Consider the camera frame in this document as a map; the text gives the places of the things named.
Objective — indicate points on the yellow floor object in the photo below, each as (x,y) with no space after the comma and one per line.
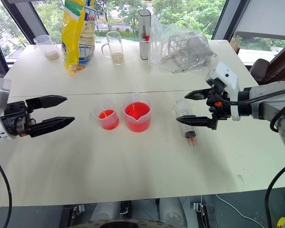
(282,222)

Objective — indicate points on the tall grey transparent container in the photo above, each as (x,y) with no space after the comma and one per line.
(145,28)

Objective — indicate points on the small beaker red liquid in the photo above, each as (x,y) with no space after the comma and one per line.
(108,118)

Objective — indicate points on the grey rounded robot leg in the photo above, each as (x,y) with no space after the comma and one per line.
(172,211)
(107,211)

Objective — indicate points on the clear plastic syringe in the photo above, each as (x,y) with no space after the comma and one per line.
(184,108)

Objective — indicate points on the plastic measuring cup with oats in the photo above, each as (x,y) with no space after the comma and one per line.
(50,48)

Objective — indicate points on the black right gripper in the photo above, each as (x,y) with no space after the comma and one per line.
(219,107)

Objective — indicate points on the metal table clamp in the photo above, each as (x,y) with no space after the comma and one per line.
(78,211)
(125,207)
(199,208)

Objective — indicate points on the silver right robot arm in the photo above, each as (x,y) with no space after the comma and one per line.
(261,111)

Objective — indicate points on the dark rounded shape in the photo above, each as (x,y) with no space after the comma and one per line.
(118,223)

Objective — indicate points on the brown leather chair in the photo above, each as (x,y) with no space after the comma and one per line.
(275,66)

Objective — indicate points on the white table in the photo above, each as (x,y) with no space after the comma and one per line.
(133,161)

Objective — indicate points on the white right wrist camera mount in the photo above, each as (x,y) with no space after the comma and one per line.
(229,78)

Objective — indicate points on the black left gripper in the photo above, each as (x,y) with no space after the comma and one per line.
(14,118)

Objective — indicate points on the yellow snack bag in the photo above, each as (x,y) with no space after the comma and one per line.
(79,35)

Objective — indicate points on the glass mug with oats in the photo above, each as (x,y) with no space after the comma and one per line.
(116,47)

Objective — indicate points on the large beaker red liquid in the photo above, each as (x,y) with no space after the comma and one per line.
(136,116)

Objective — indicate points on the clear plastic bag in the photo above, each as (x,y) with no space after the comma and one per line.
(161,42)

